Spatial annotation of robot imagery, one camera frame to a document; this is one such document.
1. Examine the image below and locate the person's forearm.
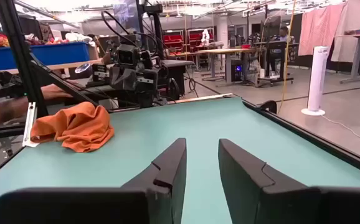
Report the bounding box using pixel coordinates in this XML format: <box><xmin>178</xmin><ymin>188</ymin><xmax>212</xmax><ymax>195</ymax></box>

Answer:
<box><xmin>0</xmin><ymin>95</ymin><xmax>30</xmax><ymax>125</ymax></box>

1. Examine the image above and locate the green table mat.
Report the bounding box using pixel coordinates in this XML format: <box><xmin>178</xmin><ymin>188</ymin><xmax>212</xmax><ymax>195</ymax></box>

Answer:
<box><xmin>0</xmin><ymin>96</ymin><xmax>360</xmax><ymax>224</ymax></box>

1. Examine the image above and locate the person's hand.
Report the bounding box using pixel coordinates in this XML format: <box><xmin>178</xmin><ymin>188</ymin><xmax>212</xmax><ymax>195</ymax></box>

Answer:
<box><xmin>39</xmin><ymin>83</ymin><xmax>77</xmax><ymax>101</ymax></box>

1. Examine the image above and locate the silver frame bracket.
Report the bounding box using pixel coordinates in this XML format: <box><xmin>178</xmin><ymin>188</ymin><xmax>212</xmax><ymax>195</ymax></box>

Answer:
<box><xmin>22</xmin><ymin>101</ymin><xmax>39</xmax><ymax>147</ymax></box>

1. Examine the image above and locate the wooden work table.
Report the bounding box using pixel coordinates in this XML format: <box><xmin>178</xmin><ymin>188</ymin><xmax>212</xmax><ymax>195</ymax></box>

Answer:
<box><xmin>170</xmin><ymin>46</ymin><xmax>258</xmax><ymax>86</ymax></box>

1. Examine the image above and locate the red storage shelf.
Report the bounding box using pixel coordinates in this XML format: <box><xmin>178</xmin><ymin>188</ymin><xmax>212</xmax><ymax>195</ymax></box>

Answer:
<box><xmin>163</xmin><ymin>29</ymin><xmax>184</xmax><ymax>54</ymax></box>
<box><xmin>187</xmin><ymin>27</ymin><xmax>215</xmax><ymax>52</ymax></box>

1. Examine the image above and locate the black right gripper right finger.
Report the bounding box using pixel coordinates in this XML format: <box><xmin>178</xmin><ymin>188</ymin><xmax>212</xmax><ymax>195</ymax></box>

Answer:
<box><xmin>219</xmin><ymin>139</ymin><xmax>360</xmax><ymax>224</ymax></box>

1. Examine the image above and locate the beige hanging cloth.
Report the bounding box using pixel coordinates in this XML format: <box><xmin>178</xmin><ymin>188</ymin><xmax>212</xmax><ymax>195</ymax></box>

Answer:
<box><xmin>331</xmin><ymin>0</ymin><xmax>360</xmax><ymax>63</ymax></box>

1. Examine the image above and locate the blue plastic bin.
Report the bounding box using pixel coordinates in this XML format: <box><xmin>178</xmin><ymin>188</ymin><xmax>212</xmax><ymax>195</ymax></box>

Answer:
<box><xmin>0</xmin><ymin>42</ymin><xmax>90</xmax><ymax>72</ymax></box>

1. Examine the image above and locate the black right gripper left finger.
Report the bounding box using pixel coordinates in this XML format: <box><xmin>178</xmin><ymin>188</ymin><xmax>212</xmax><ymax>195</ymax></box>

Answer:
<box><xmin>0</xmin><ymin>138</ymin><xmax>187</xmax><ymax>224</ymax></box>

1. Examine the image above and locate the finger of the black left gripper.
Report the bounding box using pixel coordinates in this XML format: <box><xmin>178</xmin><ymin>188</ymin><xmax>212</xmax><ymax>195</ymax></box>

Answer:
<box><xmin>110</xmin><ymin>65</ymin><xmax>128</xmax><ymax>91</ymax></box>
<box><xmin>122</xmin><ymin>65</ymin><xmax>137</xmax><ymax>91</ymax></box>

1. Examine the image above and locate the pink hanging cloth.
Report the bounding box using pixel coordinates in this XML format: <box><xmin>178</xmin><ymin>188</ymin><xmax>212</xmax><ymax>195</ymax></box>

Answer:
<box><xmin>298</xmin><ymin>2</ymin><xmax>346</xmax><ymax>57</ymax></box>

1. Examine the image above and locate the black table clamp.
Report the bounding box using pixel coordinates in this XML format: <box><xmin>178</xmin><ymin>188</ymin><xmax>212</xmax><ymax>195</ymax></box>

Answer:
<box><xmin>259</xmin><ymin>100</ymin><xmax>278</xmax><ymax>114</ymax></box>

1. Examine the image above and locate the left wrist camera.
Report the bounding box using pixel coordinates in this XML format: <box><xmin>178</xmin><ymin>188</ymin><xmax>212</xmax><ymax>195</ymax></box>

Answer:
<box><xmin>116</xmin><ymin>44</ymin><xmax>151</xmax><ymax>68</ymax></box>

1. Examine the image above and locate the person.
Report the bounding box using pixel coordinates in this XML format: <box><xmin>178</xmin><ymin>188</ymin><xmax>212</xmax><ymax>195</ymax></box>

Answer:
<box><xmin>272</xmin><ymin>26</ymin><xmax>293</xmax><ymax>75</ymax></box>

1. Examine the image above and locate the grey-legged side table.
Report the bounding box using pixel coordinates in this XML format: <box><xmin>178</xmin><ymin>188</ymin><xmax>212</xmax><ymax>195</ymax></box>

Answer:
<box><xmin>335</xmin><ymin>30</ymin><xmax>360</xmax><ymax>85</ymax></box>

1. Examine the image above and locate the white fan cable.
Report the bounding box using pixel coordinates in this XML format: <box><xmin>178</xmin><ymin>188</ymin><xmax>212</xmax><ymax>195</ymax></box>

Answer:
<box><xmin>321</xmin><ymin>114</ymin><xmax>360</xmax><ymax>153</ymax></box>

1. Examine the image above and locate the orange extension cable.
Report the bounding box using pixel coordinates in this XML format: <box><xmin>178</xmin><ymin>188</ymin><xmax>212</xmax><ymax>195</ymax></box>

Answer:
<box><xmin>276</xmin><ymin>0</ymin><xmax>298</xmax><ymax>116</ymax></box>

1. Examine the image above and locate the white tower fan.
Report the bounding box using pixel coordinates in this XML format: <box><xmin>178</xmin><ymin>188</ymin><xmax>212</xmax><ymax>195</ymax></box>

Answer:
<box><xmin>300</xmin><ymin>45</ymin><xmax>330</xmax><ymax>116</ymax></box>

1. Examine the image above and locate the orange towel with white tag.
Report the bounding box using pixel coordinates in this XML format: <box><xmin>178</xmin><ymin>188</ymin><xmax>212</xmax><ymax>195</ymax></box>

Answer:
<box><xmin>30</xmin><ymin>101</ymin><xmax>115</xmax><ymax>153</ymax></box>

